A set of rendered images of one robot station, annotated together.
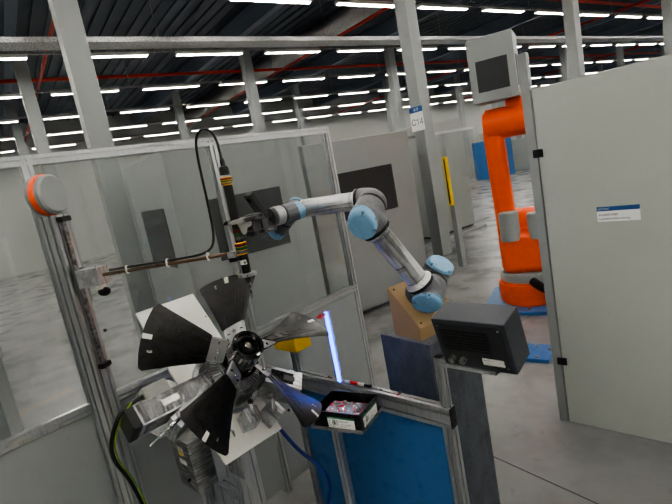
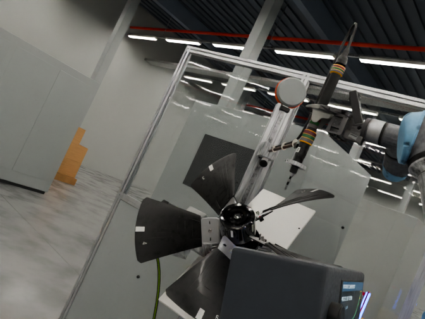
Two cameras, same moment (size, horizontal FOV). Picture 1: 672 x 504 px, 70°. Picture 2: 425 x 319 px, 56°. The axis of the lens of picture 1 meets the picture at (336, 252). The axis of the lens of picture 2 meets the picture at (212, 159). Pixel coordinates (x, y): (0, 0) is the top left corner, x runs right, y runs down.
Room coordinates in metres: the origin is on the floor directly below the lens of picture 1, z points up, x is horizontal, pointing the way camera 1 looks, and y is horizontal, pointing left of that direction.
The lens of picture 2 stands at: (1.20, -0.88, 1.28)
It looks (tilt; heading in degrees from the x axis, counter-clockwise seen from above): 3 degrees up; 77
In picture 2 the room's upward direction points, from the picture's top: 25 degrees clockwise
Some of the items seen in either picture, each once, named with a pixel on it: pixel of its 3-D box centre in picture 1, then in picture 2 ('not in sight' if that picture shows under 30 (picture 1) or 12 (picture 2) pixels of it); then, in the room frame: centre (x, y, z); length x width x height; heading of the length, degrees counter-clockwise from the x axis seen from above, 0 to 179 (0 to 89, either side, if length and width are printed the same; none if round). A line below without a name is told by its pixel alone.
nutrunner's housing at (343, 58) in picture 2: (235, 221); (319, 110); (1.76, 0.34, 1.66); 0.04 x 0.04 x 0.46
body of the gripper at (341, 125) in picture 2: (260, 222); (348, 126); (1.83, 0.26, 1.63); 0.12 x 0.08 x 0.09; 135
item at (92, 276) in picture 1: (91, 276); (267, 151); (1.87, 0.95, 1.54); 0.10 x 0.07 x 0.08; 80
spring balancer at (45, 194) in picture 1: (46, 195); (290, 92); (1.89, 1.05, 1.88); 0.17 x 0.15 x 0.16; 135
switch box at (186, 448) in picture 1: (193, 458); not in sight; (1.84, 0.73, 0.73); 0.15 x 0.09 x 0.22; 45
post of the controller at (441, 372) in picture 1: (442, 381); not in sight; (1.63, -0.29, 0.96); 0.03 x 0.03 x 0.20; 45
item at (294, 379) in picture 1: (278, 384); not in sight; (1.81, 0.32, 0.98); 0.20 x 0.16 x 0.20; 45
